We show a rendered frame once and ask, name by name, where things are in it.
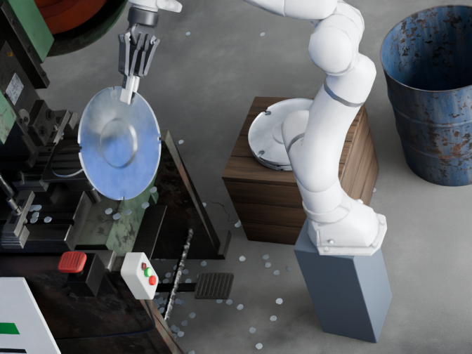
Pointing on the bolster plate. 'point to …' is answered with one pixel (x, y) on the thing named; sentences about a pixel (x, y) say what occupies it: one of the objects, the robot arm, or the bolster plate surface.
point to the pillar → (5, 186)
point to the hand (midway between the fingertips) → (129, 89)
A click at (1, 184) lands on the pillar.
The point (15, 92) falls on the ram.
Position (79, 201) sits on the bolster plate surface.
